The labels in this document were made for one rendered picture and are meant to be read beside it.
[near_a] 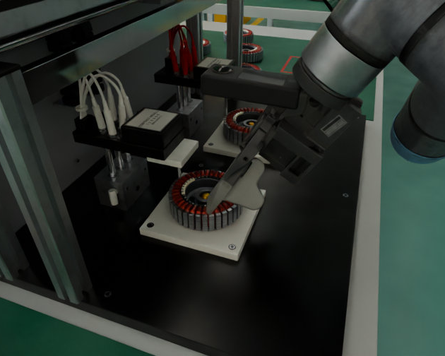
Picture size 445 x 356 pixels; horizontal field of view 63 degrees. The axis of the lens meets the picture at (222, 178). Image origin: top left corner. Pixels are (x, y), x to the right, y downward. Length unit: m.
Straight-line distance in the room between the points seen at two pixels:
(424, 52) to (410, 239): 1.50
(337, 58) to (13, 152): 0.30
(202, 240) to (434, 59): 0.35
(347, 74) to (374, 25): 0.05
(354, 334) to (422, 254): 1.28
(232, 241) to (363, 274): 0.19
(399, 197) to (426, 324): 0.71
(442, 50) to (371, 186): 0.41
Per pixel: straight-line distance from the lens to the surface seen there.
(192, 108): 0.77
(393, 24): 0.36
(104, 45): 0.45
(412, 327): 1.50
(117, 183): 0.57
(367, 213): 0.65
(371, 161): 0.79
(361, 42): 0.37
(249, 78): 0.42
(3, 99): 0.34
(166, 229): 0.54
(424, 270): 1.69
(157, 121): 0.51
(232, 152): 0.70
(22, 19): 0.37
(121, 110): 0.53
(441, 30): 0.35
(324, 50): 0.38
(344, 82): 0.38
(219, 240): 0.52
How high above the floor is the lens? 1.15
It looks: 36 degrees down
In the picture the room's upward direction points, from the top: straight up
